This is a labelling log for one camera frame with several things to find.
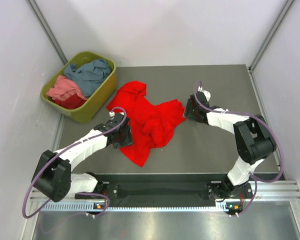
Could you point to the blue-grey t-shirt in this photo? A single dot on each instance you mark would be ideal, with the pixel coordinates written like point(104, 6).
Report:
point(89, 76)

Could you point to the green plastic laundry bin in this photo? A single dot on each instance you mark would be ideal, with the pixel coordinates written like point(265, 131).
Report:
point(85, 113)

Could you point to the left aluminium corner post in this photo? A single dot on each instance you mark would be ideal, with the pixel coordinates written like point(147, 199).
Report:
point(47, 30)

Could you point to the white slotted cable duct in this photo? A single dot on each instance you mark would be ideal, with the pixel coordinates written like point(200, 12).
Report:
point(98, 206)

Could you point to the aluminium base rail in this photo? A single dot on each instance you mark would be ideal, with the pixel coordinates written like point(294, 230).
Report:
point(281, 190)

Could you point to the bright red t-shirt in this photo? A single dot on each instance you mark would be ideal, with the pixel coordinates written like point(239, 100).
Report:
point(152, 126)

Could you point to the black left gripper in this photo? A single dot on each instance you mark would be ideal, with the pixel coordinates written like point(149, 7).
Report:
point(128, 141)

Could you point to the pink t-shirt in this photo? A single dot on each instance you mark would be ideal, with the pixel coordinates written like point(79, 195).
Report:
point(64, 88)

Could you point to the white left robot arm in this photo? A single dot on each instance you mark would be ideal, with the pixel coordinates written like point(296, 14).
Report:
point(54, 176)

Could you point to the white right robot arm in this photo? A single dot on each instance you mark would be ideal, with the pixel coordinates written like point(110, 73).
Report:
point(254, 141)

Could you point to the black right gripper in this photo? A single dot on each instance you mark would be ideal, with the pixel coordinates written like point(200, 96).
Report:
point(188, 112)

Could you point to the dark red t-shirt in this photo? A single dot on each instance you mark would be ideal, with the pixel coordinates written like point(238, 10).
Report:
point(71, 103)

